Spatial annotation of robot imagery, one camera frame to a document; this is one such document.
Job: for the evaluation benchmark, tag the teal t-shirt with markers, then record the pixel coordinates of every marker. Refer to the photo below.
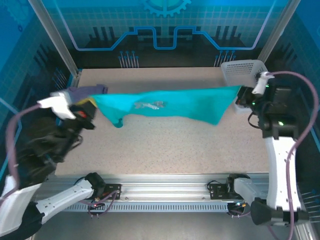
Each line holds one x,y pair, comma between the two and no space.
175,105

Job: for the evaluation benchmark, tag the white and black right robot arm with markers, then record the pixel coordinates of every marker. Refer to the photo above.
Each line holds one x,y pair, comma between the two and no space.
282,162

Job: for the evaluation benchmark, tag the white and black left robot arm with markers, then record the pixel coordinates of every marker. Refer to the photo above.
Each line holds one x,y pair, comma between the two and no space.
62,200

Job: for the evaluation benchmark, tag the folded purple t-shirt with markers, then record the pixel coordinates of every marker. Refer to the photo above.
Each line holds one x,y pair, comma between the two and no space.
95,89

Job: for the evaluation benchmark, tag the white perforated plastic basket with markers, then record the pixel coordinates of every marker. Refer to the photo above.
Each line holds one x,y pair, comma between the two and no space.
240,70

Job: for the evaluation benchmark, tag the small connector with led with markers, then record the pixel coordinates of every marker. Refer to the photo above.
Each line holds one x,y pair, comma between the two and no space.
95,205
240,204

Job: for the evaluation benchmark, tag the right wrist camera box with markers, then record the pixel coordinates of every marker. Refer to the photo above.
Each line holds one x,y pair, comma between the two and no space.
260,83

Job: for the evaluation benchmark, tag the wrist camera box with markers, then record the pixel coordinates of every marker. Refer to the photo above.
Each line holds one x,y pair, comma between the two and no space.
60,107
260,83

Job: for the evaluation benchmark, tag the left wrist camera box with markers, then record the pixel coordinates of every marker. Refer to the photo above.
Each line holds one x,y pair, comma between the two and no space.
60,107

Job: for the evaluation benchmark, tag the aluminium frame post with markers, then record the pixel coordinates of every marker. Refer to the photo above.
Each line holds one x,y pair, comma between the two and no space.
56,37
277,30

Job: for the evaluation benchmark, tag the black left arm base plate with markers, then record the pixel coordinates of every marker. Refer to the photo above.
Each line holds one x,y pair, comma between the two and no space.
112,187

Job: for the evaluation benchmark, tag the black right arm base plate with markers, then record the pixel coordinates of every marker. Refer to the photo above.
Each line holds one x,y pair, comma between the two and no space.
217,192

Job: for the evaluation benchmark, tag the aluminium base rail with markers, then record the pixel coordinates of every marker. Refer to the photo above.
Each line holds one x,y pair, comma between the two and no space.
162,186

